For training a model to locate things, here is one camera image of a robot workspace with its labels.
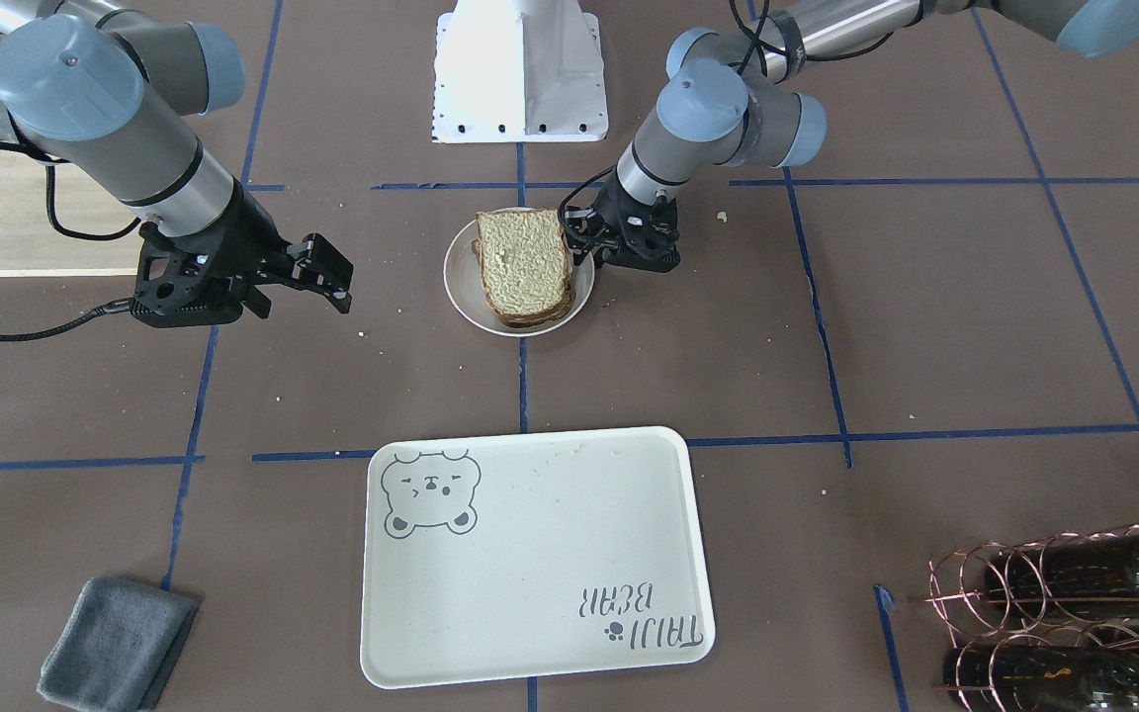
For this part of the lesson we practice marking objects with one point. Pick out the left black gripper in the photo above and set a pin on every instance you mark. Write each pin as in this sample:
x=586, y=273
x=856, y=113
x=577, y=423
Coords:
x=616, y=211

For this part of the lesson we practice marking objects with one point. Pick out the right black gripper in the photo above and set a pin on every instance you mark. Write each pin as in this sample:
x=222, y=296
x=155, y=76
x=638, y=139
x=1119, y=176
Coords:
x=246, y=235

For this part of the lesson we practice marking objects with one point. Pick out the bread slice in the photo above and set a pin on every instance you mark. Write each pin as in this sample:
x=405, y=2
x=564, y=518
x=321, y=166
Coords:
x=519, y=228
x=526, y=287

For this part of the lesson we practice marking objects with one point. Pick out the white plate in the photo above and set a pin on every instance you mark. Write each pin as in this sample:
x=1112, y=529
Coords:
x=461, y=276

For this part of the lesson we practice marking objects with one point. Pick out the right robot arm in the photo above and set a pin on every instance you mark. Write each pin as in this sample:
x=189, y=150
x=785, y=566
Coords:
x=108, y=89

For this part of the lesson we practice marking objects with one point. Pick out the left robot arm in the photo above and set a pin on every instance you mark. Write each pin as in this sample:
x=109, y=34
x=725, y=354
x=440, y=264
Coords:
x=725, y=103

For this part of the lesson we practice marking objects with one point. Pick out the cream bear tray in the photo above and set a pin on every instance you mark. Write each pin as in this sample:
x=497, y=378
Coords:
x=486, y=558

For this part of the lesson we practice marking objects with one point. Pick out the wooden cutting board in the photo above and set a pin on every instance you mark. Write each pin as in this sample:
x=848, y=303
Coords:
x=29, y=248

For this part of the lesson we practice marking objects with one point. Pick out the grey folded cloth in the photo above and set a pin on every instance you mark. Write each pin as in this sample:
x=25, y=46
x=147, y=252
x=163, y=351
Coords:
x=119, y=647

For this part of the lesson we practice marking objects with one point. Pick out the middle green wine bottle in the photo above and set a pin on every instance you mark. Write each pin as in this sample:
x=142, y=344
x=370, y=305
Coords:
x=1016, y=676

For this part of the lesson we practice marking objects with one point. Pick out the green wine bottle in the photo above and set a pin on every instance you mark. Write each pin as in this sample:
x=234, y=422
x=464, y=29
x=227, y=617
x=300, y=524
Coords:
x=1016, y=676
x=1087, y=578

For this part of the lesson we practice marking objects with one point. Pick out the back green wine bottle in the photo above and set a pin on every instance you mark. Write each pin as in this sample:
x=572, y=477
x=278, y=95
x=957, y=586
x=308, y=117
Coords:
x=1087, y=578

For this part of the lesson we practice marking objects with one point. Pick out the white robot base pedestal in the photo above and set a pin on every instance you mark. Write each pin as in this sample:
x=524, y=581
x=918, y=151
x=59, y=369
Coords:
x=508, y=71

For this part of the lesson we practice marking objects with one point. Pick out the copper wire bottle rack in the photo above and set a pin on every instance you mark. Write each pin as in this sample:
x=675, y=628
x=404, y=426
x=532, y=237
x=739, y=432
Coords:
x=1046, y=625

